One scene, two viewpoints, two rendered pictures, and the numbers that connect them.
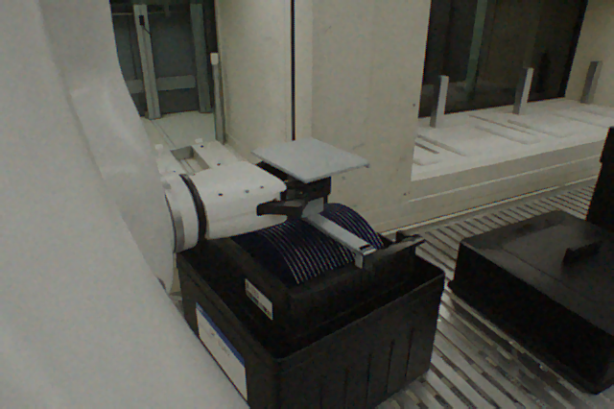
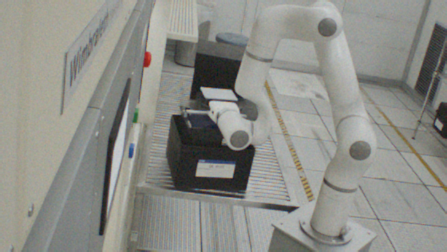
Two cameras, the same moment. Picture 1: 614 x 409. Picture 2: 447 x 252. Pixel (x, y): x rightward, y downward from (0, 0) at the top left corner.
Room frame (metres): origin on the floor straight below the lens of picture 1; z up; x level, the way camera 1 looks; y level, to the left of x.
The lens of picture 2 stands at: (-0.10, 1.73, 1.74)
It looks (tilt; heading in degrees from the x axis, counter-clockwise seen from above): 23 degrees down; 289
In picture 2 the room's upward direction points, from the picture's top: 11 degrees clockwise
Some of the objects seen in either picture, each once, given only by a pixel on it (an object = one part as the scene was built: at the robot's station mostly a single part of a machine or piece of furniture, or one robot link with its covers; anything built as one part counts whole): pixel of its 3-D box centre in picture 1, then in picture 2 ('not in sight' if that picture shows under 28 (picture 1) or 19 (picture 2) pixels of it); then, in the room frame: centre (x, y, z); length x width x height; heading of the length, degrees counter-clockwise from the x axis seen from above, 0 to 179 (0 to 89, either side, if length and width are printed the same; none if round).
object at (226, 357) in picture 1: (304, 309); (207, 151); (0.52, -0.01, 0.85); 0.28 x 0.28 x 0.17; 36
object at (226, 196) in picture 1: (225, 197); (224, 112); (0.46, 0.08, 1.06); 0.11 x 0.10 x 0.07; 126
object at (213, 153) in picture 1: (189, 161); not in sight; (1.02, 0.27, 0.89); 0.22 x 0.21 x 0.04; 26
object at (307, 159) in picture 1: (304, 263); (211, 132); (0.52, -0.01, 0.93); 0.24 x 0.20 x 0.32; 36
